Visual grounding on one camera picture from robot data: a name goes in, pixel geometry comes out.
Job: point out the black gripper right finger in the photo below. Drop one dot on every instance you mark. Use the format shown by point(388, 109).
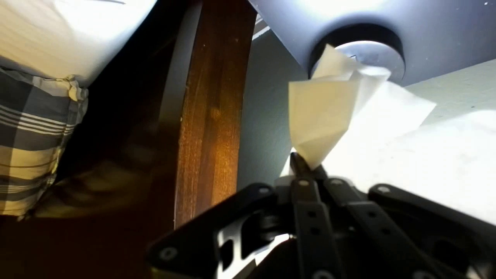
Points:
point(404, 233)

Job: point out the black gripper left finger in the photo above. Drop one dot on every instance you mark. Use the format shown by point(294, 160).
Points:
point(249, 233)

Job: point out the white tissue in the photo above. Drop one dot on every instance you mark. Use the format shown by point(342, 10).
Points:
point(320, 118)

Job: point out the brown wooden headboard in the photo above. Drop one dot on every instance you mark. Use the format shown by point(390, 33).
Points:
point(212, 114)

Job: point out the black side table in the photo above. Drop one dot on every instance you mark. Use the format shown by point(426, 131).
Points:
point(289, 21)

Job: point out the plaid bed blanket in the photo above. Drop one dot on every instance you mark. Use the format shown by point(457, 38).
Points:
point(32, 145)

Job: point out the plaid and white bedding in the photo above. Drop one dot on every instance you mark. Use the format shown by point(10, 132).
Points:
point(63, 32)

